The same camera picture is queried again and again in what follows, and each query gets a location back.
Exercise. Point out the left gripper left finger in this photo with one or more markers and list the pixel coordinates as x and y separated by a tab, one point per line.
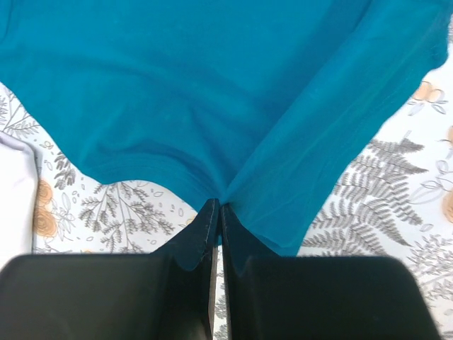
162	295

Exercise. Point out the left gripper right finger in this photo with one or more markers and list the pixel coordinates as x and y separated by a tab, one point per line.
334	297

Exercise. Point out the teal blue t shirt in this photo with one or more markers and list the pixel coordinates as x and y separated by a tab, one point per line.
259	104

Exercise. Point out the floral patterned table cloth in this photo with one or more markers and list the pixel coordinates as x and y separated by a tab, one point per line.
363	203

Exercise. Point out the folded white t shirt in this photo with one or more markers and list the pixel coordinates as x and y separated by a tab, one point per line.
19	184

